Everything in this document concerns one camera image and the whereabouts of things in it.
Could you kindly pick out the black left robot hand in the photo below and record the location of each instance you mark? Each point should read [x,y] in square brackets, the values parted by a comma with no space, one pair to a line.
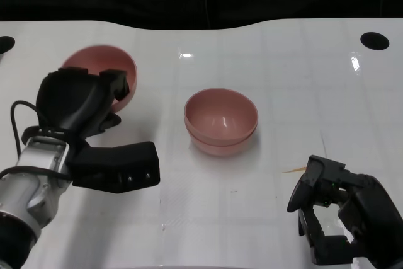
[69,99]

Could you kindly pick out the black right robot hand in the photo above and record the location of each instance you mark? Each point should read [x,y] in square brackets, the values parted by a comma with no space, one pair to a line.
[371,206]

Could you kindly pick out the pink plastic bowl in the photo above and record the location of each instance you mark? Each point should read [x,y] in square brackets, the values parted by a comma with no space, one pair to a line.
[100,58]
[220,151]
[220,114]

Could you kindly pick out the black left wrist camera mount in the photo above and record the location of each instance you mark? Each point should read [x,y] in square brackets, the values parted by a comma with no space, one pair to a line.
[119,168]

